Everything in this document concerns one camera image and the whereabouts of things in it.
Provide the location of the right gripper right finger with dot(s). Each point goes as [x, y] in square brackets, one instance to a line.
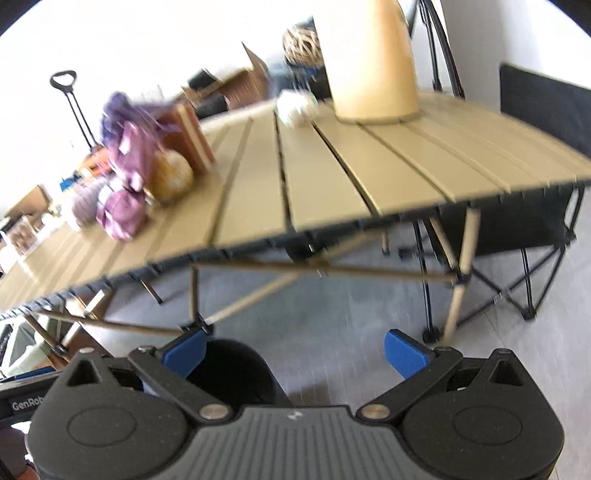
[425, 372]

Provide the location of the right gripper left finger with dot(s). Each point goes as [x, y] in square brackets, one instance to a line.
[164, 370]

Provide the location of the purple satin cloth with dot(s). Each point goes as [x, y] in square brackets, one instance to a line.
[132, 136]

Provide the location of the black round trash bin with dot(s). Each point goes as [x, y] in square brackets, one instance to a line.
[238, 376]

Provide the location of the person's left hand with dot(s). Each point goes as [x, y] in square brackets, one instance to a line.
[13, 456]

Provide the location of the cardboard box with green liner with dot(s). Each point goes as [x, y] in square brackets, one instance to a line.
[22, 348]

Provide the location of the black folding camp chair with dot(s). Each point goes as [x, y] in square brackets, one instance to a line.
[519, 199]

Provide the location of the lavender fluffy cloth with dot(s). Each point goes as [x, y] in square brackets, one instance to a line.
[85, 200]

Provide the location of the brown round bread bun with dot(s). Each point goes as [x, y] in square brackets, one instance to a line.
[171, 177]

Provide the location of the tan folding camping table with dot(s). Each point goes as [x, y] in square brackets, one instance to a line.
[272, 187]

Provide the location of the white crumpled paper ball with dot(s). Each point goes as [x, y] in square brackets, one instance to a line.
[294, 107]

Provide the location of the black utility wagon cart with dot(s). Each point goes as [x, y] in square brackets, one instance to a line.
[64, 82]

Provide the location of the yellow thermos jug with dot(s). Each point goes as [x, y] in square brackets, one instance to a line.
[369, 60]

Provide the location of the woven rattan ball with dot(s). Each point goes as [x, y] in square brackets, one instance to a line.
[302, 48]

